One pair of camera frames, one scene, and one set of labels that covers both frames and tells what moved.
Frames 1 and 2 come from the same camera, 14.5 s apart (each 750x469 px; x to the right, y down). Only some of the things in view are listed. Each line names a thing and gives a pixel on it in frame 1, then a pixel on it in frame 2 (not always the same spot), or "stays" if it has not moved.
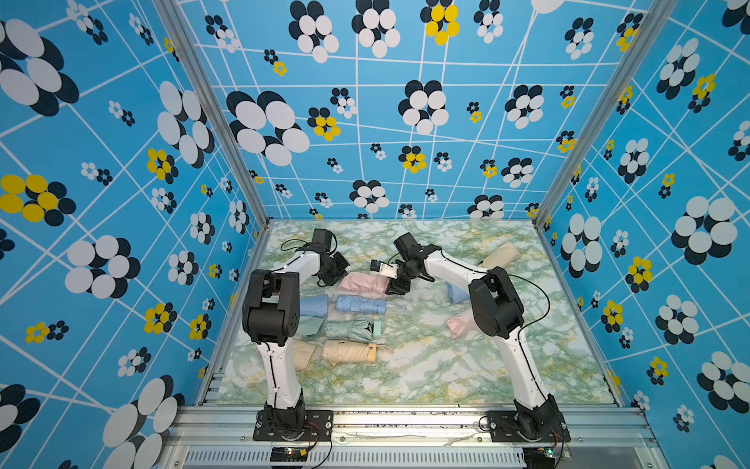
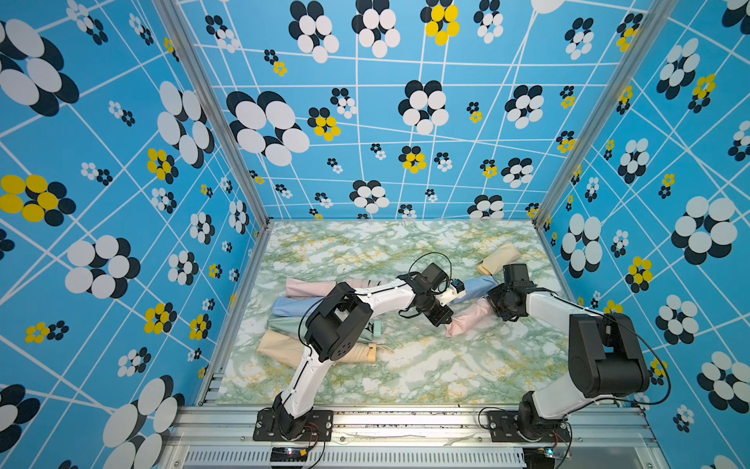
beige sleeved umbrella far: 501,256 stays
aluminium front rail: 212,437 stays
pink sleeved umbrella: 461,324 stays
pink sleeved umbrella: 364,282 → 301,287
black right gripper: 396,287 → 491,296
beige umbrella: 348,351 stays
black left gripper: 342,265 → 445,315
